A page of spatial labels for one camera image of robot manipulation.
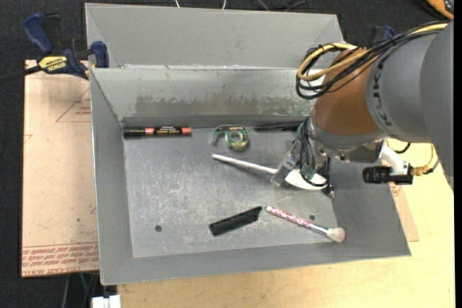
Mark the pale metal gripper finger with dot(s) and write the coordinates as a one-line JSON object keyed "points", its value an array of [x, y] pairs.
{"points": [[279, 179], [288, 160]]}

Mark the thin black pen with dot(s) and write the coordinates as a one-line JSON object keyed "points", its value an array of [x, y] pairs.
{"points": [[276, 126]]}

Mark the white plastic spoon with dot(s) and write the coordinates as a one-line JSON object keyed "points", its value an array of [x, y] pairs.
{"points": [[242, 164]]}

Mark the pink makeup brush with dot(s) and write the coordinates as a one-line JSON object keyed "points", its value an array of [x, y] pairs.
{"points": [[301, 221]]}

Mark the green tape dispenser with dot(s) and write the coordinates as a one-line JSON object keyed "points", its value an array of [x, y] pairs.
{"points": [[234, 138]]}

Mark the black comb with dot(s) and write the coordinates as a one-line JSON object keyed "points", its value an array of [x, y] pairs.
{"points": [[234, 221]]}

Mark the grey metal bin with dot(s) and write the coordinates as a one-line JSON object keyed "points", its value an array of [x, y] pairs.
{"points": [[216, 191]]}

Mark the black marker with red labels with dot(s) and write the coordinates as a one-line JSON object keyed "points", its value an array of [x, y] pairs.
{"points": [[157, 131]]}

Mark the brown cardboard board red print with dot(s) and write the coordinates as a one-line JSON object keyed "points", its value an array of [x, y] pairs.
{"points": [[57, 162]]}

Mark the black cylinder on white bracket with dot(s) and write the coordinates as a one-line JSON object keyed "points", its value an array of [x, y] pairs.
{"points": [[377, 175]]}

